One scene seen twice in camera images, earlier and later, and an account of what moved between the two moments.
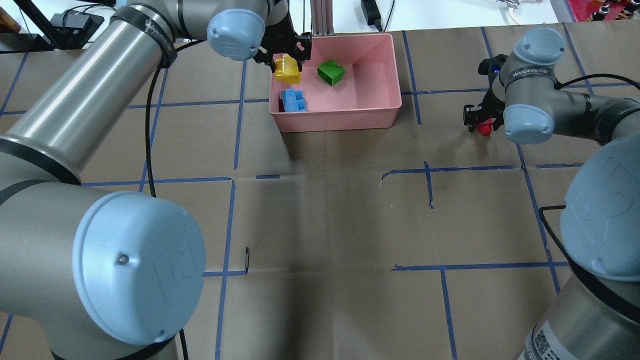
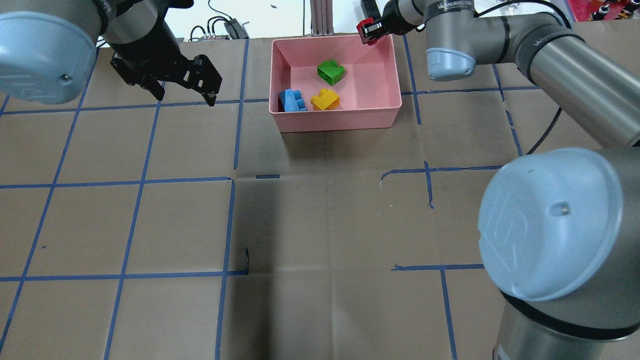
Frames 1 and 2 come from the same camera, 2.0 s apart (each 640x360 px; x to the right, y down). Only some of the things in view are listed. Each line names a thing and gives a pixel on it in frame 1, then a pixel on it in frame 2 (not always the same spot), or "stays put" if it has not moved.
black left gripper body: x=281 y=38 to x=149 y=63
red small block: x=485 y=128 to x=368 y=40
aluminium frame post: x=322 y=17 stays put
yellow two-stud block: x=286 y=70 to x=326 y=100
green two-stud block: x=330 y=72 stays put
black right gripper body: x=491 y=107 to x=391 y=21
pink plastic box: x=368 y=96 stays put
